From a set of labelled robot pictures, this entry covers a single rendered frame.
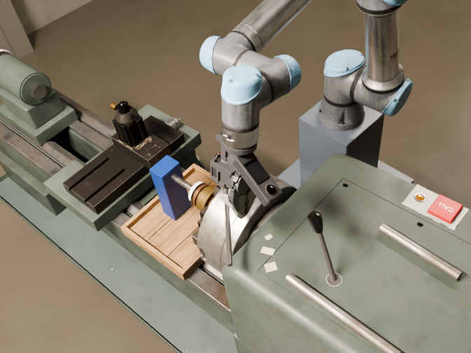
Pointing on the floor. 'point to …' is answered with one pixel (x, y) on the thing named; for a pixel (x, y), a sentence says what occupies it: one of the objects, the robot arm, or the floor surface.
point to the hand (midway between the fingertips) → (244, 215)
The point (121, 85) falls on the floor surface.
